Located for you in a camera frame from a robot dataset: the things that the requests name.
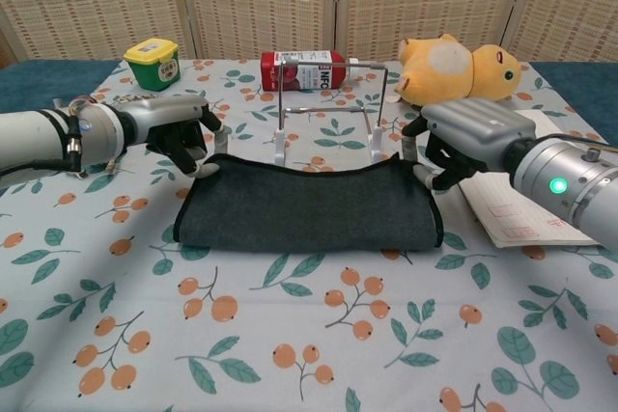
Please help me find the yellow plush toy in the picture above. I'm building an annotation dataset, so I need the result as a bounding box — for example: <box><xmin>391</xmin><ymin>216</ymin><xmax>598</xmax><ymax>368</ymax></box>
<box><xmin>394</xmin><ymin>33</ymin><xmax>522</xmax><ymax>109</ymax></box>

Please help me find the red juice bottle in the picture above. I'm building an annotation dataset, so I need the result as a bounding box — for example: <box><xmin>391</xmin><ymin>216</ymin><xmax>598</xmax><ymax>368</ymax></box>
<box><xmin>260</xmin><ymin>48</ymin><xmax>361</xmax><ymax>93</ymax></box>

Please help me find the green jar with yellow lid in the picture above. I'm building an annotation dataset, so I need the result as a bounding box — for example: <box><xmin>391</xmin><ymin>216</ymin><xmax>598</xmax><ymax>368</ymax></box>
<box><xmin>122</xmin><ymin>37</ymin><xmax>182</xmax><ymax>92</ymax></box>

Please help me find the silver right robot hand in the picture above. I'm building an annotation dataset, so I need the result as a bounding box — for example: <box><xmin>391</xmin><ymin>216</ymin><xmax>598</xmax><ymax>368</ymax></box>
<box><xmin>400</xmin><ymin>97</ymin><xmax>540</xmax><ymax>191</ymax></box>

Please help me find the floral fruit print tablecloth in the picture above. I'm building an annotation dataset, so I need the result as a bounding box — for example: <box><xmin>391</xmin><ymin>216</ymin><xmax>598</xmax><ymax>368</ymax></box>
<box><xmin>0</xmin><ymin>58</ymin><xmax>618</xmax><ymax>412</ymax></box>

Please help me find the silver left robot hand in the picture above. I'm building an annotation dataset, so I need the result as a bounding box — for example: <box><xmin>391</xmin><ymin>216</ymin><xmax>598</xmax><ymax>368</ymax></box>
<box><xmin>113</xmin><ymin>96</ymin><xmax>228</xmax><ymax>179</ymax></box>

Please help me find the metal wire stand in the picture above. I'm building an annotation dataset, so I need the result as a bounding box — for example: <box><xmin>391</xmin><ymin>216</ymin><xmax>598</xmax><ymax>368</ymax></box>
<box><xmin>272</xmin><ymin>58</ymin><xmax>391</xmax><ymax>167</ymax></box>

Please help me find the teal table cover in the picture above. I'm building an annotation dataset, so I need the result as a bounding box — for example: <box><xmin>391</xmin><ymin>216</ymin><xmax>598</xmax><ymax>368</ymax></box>
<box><xmin>0</xmin><ymin>58</ymin><xmax>618</xmax><ymax>114</ymax></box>

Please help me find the blue microfiber cloth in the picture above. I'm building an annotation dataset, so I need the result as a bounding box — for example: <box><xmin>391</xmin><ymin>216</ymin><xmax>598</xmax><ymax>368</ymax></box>
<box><xmin>174</xmin><ymin>151</ymin><xmax>444</xmax><ymax>255</ymax></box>

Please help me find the coiled beige patterned rope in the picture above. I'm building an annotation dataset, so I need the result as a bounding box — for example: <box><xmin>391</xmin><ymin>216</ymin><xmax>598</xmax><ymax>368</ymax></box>
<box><xmin>74</xmin><ymin>91</ymin><xmax>174</xmax><ymax>178</ymax></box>

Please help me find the white spiral notebook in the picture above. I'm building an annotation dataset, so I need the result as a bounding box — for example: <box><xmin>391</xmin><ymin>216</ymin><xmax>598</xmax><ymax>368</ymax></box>
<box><xmin>458</xmin><ymin>109</ymin><xmax>618</xmax><ymax>250</ymax></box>

